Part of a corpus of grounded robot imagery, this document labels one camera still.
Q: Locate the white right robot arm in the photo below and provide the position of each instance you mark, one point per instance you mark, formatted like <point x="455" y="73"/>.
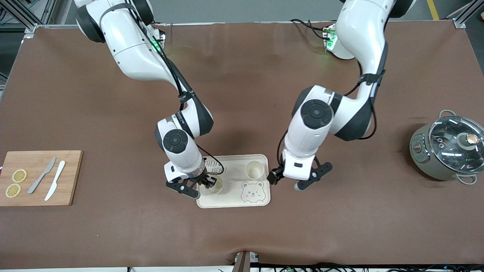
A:
<point x="128" y="49"/>

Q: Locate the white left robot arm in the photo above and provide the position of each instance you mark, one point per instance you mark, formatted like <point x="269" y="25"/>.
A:
<point x="359" y="34"/>

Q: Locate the brown table mat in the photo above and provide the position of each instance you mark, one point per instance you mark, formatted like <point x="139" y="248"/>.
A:
<point x="242" y="234"/>

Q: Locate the cream bear print tray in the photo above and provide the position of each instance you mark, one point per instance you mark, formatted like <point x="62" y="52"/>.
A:
<point x="234" y="198"/>

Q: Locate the aluminium frame profile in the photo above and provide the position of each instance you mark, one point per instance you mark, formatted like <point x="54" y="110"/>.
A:
<point x="22" y="15"/>
<point x="463" y="17"/>

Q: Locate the wooden cutting board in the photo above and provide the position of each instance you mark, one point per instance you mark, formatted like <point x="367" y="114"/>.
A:
<point x="70" y="177"/>

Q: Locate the grey-green electric pot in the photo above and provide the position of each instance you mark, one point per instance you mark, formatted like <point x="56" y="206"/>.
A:
<point x="423" y="158"/>

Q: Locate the grey plastic knife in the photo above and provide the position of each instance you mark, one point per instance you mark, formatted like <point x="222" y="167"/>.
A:
<point x="41" y="176"/>

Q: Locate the brown camera mount post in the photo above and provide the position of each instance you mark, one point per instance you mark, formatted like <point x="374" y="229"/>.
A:
<point x="242" y="262"/>

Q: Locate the glass pot lid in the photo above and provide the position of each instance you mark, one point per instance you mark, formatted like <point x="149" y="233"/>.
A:
<point x="452" y="139"/>

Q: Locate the small grey labelled box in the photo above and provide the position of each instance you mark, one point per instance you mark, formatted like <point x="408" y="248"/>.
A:
<point x="254" y="258"/>

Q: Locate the yellow lemon slice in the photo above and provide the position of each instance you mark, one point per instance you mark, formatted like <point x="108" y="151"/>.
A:
<point x="13" y="190"/>
<point x="19" y="175"/>

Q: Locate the white plastic cup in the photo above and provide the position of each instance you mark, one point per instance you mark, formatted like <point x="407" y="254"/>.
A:
<point x="254" y="170"/>
<point x="216" y="187"/>

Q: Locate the white plastic knife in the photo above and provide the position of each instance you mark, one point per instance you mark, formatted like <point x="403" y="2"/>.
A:
<point x="56" y="179"/>

